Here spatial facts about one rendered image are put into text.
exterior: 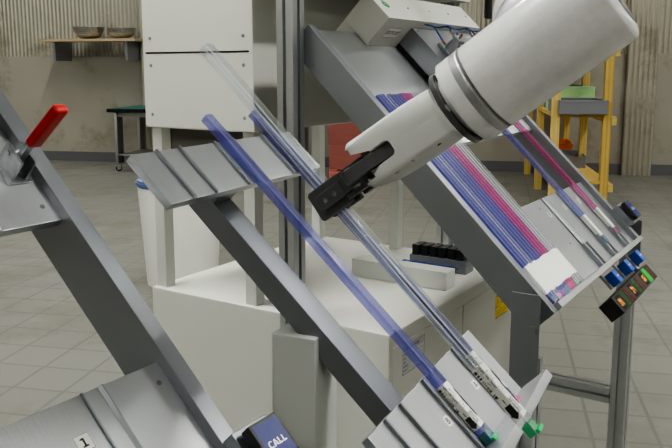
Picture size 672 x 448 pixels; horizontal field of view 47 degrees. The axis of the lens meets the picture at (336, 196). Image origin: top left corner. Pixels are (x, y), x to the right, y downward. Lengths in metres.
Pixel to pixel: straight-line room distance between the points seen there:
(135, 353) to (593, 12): 0.52
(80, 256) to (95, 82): 9.36
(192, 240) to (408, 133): 3.43
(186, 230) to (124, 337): 3.26
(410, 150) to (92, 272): 0.35
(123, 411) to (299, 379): 0.28
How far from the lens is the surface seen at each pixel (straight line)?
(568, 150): 8.03
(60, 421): 0.71
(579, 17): 0.66
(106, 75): 10.10
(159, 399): 0.76
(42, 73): 10.53
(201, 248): 4.12
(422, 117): 0.69
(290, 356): 0.94
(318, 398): 0.96
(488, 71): 0.67
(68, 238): 0.84
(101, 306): 0.82
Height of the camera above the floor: 1.13
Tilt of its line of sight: 9 degrees down
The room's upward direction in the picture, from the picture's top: straight up
